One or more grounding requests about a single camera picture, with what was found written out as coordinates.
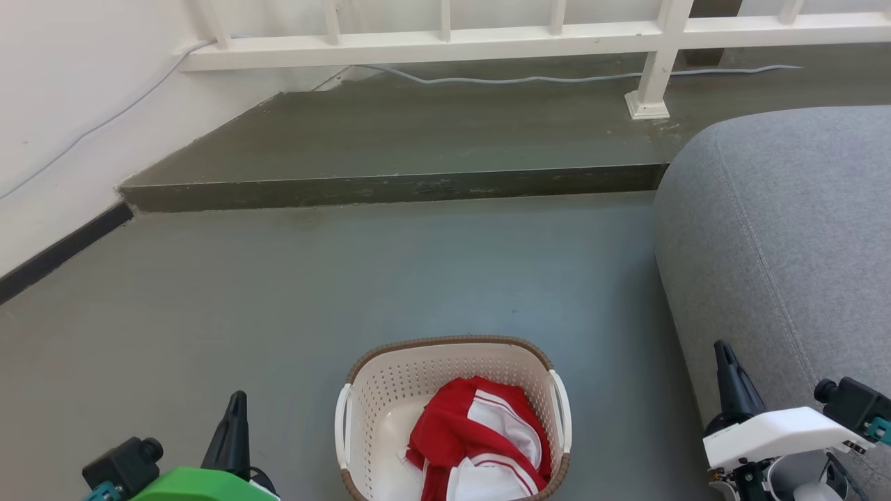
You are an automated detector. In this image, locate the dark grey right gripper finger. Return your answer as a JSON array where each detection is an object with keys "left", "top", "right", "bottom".
[{"left": 714, "top": 340, "right": 767, "bottom": 419}]

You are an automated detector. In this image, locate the white wooden railing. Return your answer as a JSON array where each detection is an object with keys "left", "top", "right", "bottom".
[{"left": 177, "top": 0, "right": 891, "bottom": 121}]

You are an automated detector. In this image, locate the beige perforated laundry basket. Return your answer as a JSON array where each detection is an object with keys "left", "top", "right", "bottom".
[{"left": 334, "top": 335, "right": 573, "bottom": 501}]

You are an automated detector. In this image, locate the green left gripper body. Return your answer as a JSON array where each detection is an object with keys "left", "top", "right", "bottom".
[{"left": 131, "top": 466, "right": 281, "bottom": 501}]

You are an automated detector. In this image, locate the red and white garment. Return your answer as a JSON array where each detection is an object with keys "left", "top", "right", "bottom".
[{"left": 405, "top": 376, "right": 553, "bottom": 501}]

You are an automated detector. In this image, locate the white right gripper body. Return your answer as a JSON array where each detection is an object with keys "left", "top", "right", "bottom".
[{"left": 702, "top": 406, "right": 872, "bottom": 501}]

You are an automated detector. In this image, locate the grey fabric sofa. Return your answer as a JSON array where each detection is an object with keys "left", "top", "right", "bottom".
[{"left": 653, "top": 105, "right": 891, "bottom": 501}]

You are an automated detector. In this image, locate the black baseboard strip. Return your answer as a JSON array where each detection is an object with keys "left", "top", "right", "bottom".
[{"left": 0, "top": 201, "right": 135, "bottom": 305}]

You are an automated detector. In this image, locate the thin light grey cable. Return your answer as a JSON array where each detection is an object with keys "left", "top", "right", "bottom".
[
  {"left": 354, "top": 63, "right": 805, "bottom": 86},
  {"left": 0, "top": 38, "right": 218, "bottom": 200}
]

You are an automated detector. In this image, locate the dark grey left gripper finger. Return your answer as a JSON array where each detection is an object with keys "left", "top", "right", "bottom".
[{"left": 201, "top": 390, "right": 251, "bottom": 482}]

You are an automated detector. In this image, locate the raised concrete step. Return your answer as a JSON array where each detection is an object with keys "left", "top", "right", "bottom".
[{"left": 116, "top": 51, "right": 891, "bottom": 214}]

